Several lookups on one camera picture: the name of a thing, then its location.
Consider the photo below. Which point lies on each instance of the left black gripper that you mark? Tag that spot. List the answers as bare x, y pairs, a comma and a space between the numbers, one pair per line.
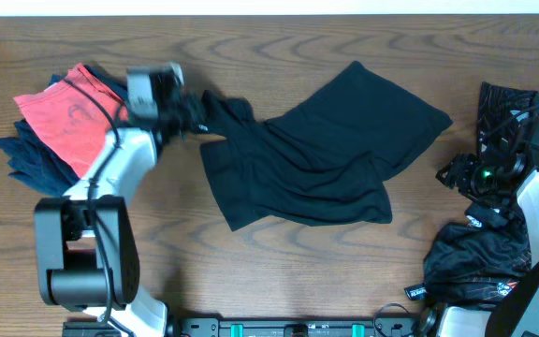
195, 112

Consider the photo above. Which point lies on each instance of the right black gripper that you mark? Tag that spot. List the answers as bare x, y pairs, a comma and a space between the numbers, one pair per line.
460, 168

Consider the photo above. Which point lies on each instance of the black t-shirt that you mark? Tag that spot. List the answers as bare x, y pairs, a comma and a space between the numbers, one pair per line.
323, 163

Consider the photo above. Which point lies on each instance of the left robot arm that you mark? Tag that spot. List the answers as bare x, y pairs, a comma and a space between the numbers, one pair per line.
86, 255

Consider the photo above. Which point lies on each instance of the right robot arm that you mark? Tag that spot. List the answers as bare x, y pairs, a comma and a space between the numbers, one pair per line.
518, 313

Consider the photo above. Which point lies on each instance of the black orange patterned garment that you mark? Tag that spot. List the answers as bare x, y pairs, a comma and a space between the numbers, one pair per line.
503, 121

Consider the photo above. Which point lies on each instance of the black sports shorts with logo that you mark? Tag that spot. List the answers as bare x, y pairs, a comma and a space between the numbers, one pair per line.
476, 264

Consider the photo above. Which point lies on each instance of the folded red shirt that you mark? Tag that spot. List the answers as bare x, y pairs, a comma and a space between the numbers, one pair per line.
67, 115

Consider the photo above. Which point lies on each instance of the folded navy blue garment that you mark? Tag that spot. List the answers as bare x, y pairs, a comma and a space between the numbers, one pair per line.
34, 163

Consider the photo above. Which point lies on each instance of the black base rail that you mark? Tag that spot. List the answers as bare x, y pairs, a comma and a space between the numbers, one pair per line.
395, 326

